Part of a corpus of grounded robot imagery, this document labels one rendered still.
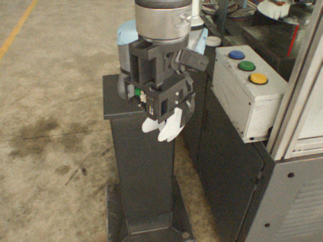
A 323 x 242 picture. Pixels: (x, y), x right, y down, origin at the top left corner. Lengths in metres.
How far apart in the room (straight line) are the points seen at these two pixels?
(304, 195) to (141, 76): 0.72
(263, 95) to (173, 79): 0.32
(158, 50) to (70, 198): 1.32
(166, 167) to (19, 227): 0.85
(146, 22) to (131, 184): 0.83
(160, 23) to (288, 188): 0.68
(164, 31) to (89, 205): 1.29
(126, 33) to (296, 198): 0.72
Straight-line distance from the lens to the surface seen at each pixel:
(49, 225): 1.54
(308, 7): 1.14
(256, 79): 0.72
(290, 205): 1.00
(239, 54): 0.83
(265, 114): 0.72
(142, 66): 0.37
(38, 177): 1.76
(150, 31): 0.35
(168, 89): 0.38
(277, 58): 1.00
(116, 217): 1.46
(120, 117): 0.84
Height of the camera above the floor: 1.25
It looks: 39 degrees down
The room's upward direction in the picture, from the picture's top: straight up
